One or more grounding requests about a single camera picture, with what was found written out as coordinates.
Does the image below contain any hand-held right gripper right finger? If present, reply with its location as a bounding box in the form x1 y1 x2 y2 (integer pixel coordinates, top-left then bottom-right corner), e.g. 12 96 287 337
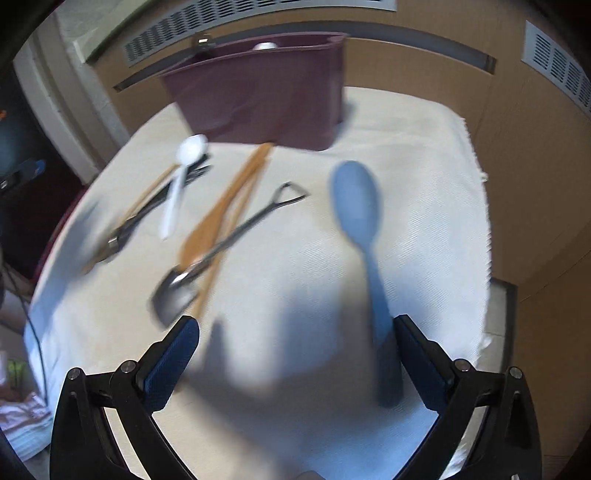
392 315 542 480

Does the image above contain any wooden kitchen cabinet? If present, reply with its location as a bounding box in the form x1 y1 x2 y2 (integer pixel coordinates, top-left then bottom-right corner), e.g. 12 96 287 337
85 0 591 480

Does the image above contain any white plastic spoon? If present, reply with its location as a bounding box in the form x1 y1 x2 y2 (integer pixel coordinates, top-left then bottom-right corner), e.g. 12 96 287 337
159 134 208 241

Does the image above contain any wooden spoon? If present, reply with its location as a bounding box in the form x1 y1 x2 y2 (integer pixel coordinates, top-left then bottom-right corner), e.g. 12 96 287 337
180 142 274 274

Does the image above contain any black cable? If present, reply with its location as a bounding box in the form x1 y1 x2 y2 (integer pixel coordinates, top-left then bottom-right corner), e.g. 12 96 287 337
2 263 52 409

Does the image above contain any maroon plastic utensil holder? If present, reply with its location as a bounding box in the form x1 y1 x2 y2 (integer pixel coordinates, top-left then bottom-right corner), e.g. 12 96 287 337
157 32 349 151

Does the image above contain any metal shovel-shaped spoon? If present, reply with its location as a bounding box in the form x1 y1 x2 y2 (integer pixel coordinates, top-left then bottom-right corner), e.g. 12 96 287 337
151 182 308 325

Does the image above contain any white tablecloth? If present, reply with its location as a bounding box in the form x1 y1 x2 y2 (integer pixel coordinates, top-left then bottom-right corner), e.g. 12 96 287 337
23 85 492 480

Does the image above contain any short grey cabinet vent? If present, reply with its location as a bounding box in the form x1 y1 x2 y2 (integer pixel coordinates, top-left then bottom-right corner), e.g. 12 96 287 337
522 21 591 117

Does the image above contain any wooden chopstick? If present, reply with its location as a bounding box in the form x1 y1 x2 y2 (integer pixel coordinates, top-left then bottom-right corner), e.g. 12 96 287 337
82 166 178 276
194 152 271 321

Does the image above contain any blue plastic spoon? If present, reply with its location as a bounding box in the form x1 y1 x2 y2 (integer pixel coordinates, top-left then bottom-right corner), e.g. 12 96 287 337
329 160 404 409

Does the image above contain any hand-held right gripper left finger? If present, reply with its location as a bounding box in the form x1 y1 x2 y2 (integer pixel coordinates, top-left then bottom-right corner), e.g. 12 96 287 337
50 315 200 480

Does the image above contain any black-handled metal utensil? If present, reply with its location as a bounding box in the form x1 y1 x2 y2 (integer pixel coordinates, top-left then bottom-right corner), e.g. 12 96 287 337
107 162 213 256

